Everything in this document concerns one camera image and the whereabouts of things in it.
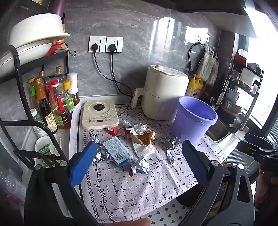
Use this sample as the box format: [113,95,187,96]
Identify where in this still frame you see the yellow detergent bottle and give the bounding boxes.
[185,74,205,97]

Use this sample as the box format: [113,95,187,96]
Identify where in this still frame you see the stack of white bowls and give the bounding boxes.
[9,13,70,47]

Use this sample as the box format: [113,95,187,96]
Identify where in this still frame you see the green label yellow cap bottle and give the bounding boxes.
[63,81,75,113]

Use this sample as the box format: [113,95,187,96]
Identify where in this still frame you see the person's left hand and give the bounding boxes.
[112,218,151,226]

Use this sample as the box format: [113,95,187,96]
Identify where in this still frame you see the flattened foil wrapper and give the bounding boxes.
[92,142,114,163]

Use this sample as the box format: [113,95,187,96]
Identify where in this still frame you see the hanging black cable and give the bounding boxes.
[186,43,206,75]

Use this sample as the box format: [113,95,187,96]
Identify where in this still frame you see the white bowl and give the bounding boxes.
[225,88,240,101]

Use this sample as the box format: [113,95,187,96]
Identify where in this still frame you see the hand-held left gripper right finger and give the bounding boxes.
[178,140,255,226]

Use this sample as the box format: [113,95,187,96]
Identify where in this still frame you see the black power cable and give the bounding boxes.
[94,52,133,97]
[111,53,133,96]

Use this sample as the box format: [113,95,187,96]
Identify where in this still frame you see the blue and white box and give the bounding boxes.
[103,137,133,167]

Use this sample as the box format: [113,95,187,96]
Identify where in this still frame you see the hanging plastic bags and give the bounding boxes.
[197,41,220,86]

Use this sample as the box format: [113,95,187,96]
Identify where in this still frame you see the crumpled white paper ball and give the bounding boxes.
[130,155,152,177]

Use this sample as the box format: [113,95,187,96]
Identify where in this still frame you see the small white bottle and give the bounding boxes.
[30,108,47,138]

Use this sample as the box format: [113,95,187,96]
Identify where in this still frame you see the small yellow cap bottle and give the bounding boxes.
[28,78,39,109]

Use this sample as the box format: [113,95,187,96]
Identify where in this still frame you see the green food packet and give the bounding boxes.
[39,144,55,168]

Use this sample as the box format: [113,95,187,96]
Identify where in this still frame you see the black metal shelf rack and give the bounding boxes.
[0,45,77,171]

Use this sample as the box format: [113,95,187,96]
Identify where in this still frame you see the red bowl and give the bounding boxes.
[46,40,66,56]

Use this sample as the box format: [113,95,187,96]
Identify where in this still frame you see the white wall socket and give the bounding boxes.
[106,37,124,54]
[88,36,106,53]

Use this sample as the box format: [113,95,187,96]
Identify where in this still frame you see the white storage container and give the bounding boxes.
[240,68,257,86]

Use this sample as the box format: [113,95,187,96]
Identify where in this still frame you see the black dish rack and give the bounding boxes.
[217,52,264,133]

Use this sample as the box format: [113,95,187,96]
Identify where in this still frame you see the crumpled foil wrapper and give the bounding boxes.
[160,137,179,149]

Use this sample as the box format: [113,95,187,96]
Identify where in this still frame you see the large white lid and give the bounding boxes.
[0,50,20,77]

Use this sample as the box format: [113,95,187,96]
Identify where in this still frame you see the steel sink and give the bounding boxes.
[205,118,234,144]

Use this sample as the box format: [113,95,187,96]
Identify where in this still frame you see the red cap oil bottle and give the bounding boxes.
[49,80,72,130]

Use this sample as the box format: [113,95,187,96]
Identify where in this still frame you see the small folded foil wrapper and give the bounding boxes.
[166,149,175,165]

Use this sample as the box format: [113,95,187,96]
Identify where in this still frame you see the stainless steel bowls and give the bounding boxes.
[220,98,243,116]

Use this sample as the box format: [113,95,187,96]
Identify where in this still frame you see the crumpled foil and paper ball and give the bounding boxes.
[126,123,147,136]

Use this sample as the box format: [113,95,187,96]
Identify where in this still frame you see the purple plastic bucket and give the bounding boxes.
[173,96,218,143]

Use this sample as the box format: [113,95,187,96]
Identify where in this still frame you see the dark soy sauce bottle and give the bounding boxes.
[39,71,59,134]

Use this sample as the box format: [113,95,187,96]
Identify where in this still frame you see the white cap oil sprayer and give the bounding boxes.
[67,72,80,105]

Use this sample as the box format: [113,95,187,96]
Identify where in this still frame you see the orange label sauce bottle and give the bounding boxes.
[34,77,47,103]

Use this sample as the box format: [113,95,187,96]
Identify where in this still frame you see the person's right hand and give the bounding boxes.
[254,169,278,211]

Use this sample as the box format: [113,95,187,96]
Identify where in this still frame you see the white air fryer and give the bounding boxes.
[131,64,190,121]

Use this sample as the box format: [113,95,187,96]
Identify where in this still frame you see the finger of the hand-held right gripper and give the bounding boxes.
[237,141,268,162]
[244,133,278,151]

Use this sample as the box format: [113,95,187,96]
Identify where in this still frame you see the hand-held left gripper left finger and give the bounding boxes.
[24,141,100,226]

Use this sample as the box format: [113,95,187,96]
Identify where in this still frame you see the brown paper bag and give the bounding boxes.
[131,129,156,146]

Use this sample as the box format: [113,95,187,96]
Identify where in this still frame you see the patterned white table mat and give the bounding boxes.
[69,104,226,218]

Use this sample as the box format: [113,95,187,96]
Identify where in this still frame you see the white plastic tray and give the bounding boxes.
[34,134,62,169]

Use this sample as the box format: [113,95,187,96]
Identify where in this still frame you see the cream induction cooker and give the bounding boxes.
[82,99,120,129]

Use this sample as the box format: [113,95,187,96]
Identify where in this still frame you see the white plate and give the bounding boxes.
[15,42,53,60]

